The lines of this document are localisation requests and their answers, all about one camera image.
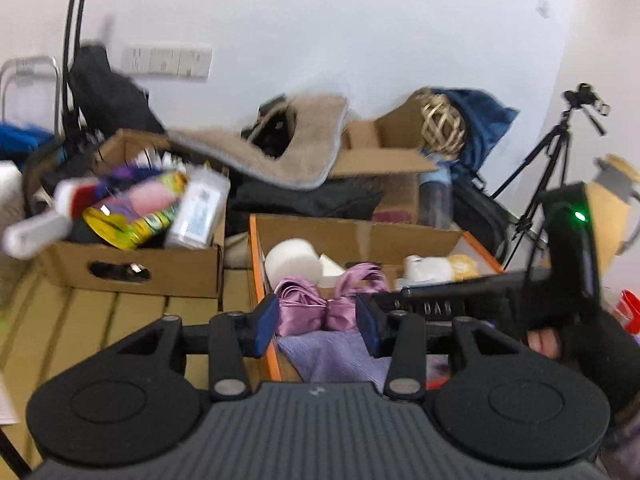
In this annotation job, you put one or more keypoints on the pink soft item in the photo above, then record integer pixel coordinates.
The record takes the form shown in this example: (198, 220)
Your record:
(150, 197)

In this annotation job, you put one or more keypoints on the purple feathery toy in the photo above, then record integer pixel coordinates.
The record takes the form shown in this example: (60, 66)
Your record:
(125, 177)

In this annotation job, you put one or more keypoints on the black camera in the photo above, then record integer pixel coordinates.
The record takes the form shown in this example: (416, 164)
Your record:
(582, 97)

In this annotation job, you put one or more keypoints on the yellow roll with grey cap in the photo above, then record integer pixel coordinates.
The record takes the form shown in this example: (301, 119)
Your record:
(606, 210)

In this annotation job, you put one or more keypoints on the black cloth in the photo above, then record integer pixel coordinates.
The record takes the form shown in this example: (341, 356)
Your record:
(300, 200)

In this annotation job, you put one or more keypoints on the white metal frame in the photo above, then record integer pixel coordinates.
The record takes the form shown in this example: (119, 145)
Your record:
(30, 62)

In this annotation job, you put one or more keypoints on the clear plastic container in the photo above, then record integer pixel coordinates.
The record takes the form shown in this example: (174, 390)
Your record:
(197, 210)

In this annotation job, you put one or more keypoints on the orange-edged cardboard box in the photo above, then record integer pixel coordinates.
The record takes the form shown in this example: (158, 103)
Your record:
(350, 235)

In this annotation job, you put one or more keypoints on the red plastic bin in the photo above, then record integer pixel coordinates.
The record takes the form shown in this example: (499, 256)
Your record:
(631, 310)

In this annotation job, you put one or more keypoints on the white and yellow plush toy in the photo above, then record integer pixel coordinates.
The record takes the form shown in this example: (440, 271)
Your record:
(425, 267)

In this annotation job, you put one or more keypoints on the small white box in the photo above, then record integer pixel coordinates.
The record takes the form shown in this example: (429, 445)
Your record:
(330, 270)

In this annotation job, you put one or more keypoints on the white bottle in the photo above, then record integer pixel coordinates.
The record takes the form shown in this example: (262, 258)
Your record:
(35, 235)

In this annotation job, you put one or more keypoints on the woven rattan ball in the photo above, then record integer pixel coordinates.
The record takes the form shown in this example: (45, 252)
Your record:
(442, 122)

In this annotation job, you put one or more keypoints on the person's right hand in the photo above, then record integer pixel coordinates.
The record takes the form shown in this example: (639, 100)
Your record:
(542, 344)

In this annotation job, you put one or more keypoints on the purple satin cloth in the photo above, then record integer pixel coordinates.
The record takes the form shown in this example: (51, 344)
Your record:
(300, 310)

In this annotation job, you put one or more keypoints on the black lamp stand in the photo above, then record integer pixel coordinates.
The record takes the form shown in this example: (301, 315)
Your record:
(75, 10)

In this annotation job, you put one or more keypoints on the open brown cardboard box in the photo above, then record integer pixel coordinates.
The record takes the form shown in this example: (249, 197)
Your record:
(380, 160)

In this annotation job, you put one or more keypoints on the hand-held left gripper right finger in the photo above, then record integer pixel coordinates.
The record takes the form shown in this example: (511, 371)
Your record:
(367, 325)

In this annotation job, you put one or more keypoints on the small white wall fixture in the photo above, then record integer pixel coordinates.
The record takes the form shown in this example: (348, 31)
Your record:
(543, 7)

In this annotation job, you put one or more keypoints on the dark blue cloth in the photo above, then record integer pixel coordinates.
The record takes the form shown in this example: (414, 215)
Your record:
(490, 120)

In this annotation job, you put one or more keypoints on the white wall socket panel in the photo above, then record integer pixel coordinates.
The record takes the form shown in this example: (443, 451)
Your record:
(167, 62)

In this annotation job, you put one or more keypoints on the lavender ribbed cloth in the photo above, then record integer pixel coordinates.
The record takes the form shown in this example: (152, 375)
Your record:
(340, 360)

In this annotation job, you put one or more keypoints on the clear water bottle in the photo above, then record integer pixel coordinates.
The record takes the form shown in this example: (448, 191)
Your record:
(435, 200)

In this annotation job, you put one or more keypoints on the black backpack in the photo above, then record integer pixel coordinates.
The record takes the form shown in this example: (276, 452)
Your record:
(110, 100)

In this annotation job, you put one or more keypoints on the black tripod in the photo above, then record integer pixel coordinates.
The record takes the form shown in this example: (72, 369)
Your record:
(550, 145)

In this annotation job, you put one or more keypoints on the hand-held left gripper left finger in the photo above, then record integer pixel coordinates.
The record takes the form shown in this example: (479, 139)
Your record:
(265, 325)

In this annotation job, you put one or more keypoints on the beige fleece mat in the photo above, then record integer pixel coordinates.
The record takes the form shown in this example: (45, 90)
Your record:
(310, 150)

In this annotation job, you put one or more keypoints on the black rod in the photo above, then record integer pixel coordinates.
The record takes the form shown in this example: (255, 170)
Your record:
(12, 452)

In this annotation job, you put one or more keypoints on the blue fluffy cloth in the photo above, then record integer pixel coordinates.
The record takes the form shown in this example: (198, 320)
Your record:
(20, 137)

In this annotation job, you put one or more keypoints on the colourful snack packet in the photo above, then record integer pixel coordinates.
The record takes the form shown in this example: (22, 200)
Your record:
(125, 230)

